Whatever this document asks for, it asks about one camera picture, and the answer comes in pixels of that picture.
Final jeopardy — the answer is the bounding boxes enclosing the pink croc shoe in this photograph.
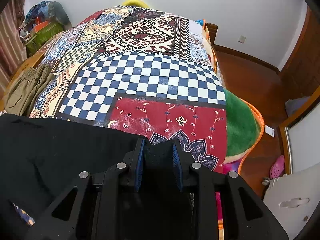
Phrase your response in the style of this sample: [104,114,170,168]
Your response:
[269,155,285,179]

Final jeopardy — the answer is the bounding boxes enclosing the wooden lap desk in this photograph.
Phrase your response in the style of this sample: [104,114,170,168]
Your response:
[1,51,44,112]

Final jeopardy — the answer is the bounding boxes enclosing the red gold striped curtain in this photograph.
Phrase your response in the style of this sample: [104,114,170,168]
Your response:
[1,0,27,95]

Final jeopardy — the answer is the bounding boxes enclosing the yellow foam tube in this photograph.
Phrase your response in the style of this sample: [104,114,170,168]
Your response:
[122,0,149,8]

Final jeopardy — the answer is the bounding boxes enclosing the khaki folded pants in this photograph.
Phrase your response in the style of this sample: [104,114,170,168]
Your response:
[3,64,54,116]

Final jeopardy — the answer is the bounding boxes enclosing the white paper scrap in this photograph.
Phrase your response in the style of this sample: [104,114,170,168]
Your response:
[265,125,275,138]

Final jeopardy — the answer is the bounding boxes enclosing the patchwork patterned bed cover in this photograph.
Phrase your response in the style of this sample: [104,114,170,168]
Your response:
[25,5,227,174]

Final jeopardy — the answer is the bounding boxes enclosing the green orange fleece blanket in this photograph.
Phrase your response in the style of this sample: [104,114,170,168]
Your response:
[198,19,265,174]

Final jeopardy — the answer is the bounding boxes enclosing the green storage bag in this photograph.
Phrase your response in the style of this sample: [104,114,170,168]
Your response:
[25,21,63,57]

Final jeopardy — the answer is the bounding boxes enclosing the black pants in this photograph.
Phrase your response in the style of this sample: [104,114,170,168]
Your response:
[1,114,193,239]

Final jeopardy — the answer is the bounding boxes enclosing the pile of blue clothes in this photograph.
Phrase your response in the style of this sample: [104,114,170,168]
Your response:
[24,1,72,31]

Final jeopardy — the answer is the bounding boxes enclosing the white wall socket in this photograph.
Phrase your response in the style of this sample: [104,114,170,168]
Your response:
[238,35,246,44]

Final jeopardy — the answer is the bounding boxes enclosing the wooden door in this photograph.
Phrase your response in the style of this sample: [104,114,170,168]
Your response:
[277,8,319,124]

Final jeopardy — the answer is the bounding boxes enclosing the white plastic storage box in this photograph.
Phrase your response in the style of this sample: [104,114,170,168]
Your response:
[263,164,319,239]

